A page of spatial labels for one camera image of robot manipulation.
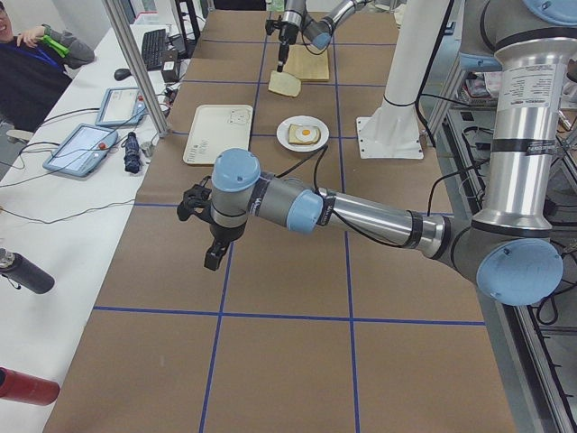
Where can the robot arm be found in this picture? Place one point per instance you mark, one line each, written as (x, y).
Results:
(504, 248)
(296, 20)

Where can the black computer mouse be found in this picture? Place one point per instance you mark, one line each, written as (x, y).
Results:
(122, 74)

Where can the white round plate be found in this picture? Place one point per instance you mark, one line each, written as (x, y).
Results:
(283, 133)

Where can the bread slice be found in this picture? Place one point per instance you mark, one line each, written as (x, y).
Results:
(293, 140)
(284, 84)

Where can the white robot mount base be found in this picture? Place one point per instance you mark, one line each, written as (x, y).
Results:
(392, 132)

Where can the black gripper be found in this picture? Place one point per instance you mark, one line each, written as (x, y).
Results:
(287, 32)
(224, 233)

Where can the blue teach pendant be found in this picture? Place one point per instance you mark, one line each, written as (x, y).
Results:
(82, 151)
(121, 107)

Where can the small black box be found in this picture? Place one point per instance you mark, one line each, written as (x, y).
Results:
(171, 71)

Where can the cream bear serving tray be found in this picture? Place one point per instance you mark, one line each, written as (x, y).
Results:
(215, 129)

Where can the wooden cutting board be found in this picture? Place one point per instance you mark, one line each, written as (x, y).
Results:
(306, 65)

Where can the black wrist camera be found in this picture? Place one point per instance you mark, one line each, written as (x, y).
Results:
(195, 203)
(272, 25)

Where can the near blue teach pendant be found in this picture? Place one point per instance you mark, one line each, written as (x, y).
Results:
(82, 151)

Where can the seated person in black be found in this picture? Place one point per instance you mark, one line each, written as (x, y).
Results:
(33, 75)

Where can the red bottle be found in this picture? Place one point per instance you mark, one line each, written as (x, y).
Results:
(25, 388)

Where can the aluminium frame post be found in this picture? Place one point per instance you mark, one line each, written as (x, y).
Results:
(132, 55)

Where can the far blue teach pendant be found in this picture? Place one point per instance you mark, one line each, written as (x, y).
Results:
(121, 107)

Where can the black keyboard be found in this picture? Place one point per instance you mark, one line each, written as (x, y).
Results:
(153, 45)

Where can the fried egg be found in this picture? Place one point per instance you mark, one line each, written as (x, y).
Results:
(304, 133)

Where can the black water bottle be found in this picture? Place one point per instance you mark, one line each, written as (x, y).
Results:
(19, 269)

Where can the green hand-held tool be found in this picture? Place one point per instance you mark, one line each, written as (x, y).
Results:
(58, 47)

